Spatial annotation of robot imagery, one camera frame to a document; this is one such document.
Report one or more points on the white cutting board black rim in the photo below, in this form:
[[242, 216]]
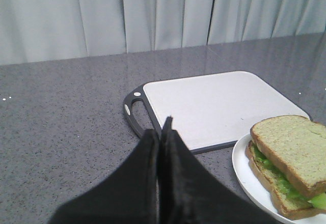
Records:
[[209, 111]]

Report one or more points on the green lettuce leaf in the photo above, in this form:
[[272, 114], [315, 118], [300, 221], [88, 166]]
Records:
[[293, 191]]

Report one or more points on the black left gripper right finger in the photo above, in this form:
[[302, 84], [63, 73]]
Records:
[[188, 193]]

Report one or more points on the bread slice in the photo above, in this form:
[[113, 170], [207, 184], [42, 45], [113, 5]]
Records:
[[296, 146], [275, 191]]

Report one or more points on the pale grey curtain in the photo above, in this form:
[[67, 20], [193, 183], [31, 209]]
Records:
[[44, 30]]

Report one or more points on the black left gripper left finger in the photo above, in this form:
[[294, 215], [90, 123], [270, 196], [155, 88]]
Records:
[[128, 195]]

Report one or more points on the white round plate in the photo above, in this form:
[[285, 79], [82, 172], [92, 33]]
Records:
[[254, 189]]

